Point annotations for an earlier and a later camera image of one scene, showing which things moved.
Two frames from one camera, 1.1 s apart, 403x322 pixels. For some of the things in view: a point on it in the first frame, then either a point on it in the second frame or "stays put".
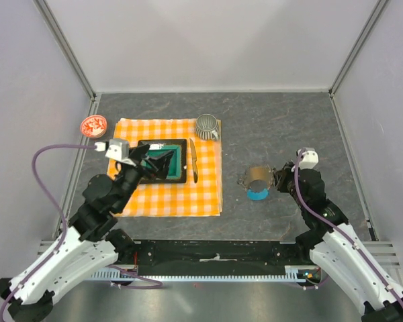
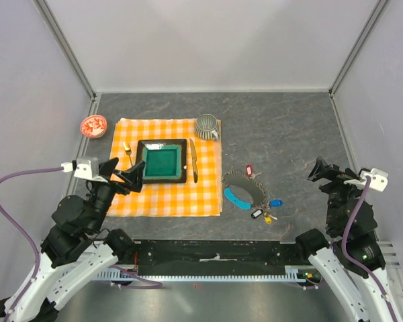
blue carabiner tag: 259,196 -> 233,198
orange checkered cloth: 201,194 stays put
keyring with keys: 257,172 -> 265,206
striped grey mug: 207,127 stays put
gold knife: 195,171 stays put
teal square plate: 176,172 stays put
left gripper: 160,162 -> 134,176
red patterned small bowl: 93,126 stays put
